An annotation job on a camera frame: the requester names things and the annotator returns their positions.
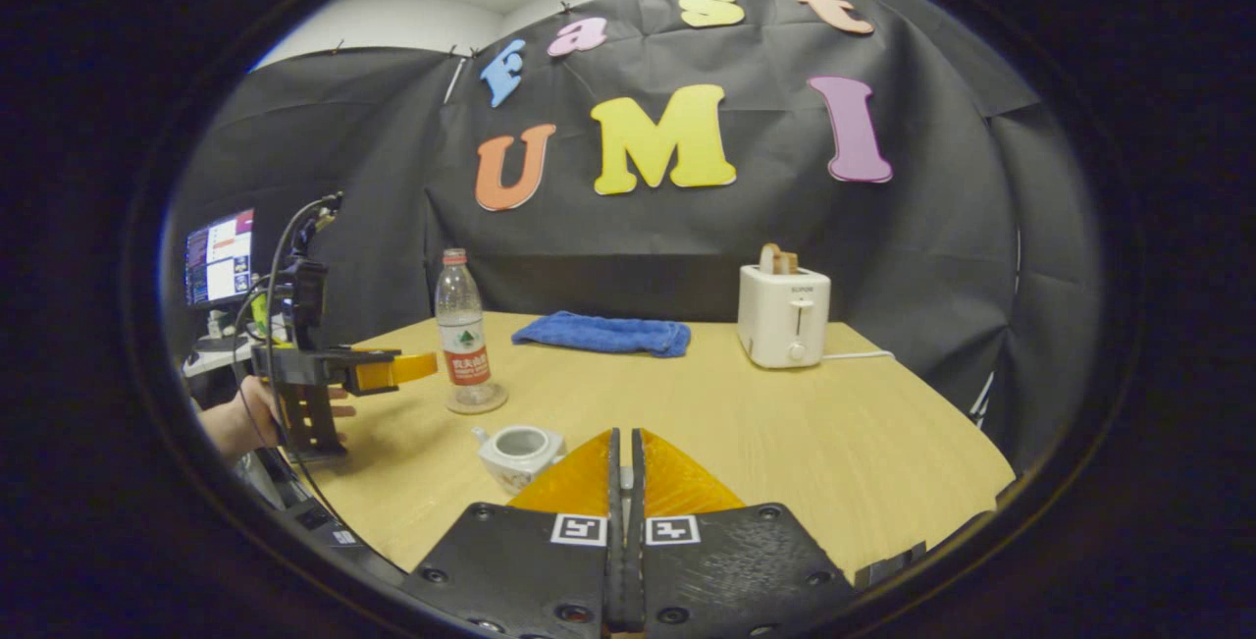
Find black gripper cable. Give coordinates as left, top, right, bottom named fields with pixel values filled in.
left=234, top=191, right=344, bottom=429

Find blue towel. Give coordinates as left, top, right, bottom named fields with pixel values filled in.
left=510, top=310, right=693, bottom=359

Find white ceramic teacup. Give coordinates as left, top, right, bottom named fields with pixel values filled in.
left=472, top=424, right=568, bottom=496

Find clear plastic water bottle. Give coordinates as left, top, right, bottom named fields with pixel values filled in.
left=435, top=247, right=493, bottom=410

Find white toaster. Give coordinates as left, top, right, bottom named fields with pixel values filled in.
left=737, top=263, right=832, bottom=370

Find computer monitor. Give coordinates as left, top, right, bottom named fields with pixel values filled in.
left=183, top=207, right=257, bottom=309

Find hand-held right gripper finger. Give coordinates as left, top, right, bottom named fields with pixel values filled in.
left=628, top=427, right=857, bottom=639
left=405, top=427, right=626, bottom=639

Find black backdrop cloth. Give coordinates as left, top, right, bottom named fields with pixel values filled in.
left=167, top=0, right=1105, bottom=473

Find white side table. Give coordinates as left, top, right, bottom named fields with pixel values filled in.
left=181, top=339, right=258, bottom=377

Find round wooden coaster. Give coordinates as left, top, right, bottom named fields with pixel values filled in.
left=445, top=381, right=510, bottom=416

